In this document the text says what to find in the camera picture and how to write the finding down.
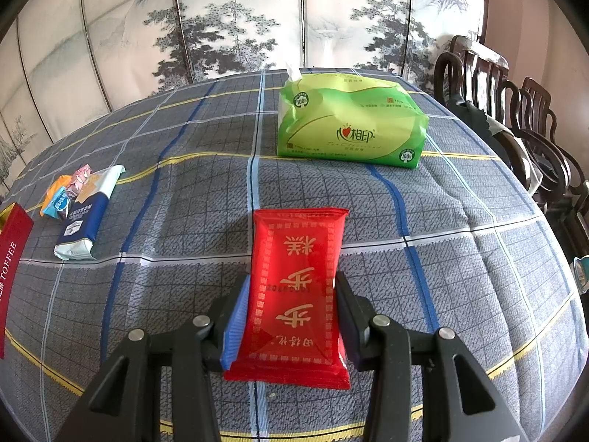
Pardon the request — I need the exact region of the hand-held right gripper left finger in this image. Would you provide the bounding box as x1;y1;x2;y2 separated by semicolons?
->
55;277;252;442

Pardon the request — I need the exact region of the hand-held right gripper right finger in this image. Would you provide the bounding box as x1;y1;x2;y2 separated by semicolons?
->
336;270;521;442

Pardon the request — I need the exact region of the red snack packet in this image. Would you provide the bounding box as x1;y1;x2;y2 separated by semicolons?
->
223;207;351;390

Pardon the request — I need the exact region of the blue white cracker packet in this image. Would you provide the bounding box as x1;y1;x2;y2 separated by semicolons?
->
54;165;126;261

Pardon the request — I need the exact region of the pink snack packet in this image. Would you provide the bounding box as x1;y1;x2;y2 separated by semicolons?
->
71;163;95;194

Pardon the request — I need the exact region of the orange snack packet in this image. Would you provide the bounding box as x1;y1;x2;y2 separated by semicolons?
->
40;175;71;217

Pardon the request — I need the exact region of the red and gold tin box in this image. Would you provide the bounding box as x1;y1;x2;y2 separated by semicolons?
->
0;203;35;360

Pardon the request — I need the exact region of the small light blue packet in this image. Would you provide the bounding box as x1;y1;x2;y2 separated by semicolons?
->
50;194;73;220

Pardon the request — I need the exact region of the green tissue pack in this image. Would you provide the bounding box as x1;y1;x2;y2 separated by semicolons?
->
275;62;430;169

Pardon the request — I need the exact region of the white teal cup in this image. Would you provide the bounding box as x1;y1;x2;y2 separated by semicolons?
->
572;254;589;292

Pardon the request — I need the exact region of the dark cloth on chair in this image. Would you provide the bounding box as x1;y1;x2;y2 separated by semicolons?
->
453;99;544;194

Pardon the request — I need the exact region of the dark wooden chair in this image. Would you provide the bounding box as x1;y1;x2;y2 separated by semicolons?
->
518;77;585;203
433;34;546;194

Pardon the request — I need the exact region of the painted folding screen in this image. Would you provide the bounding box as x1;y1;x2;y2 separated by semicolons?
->
0;0;489;194

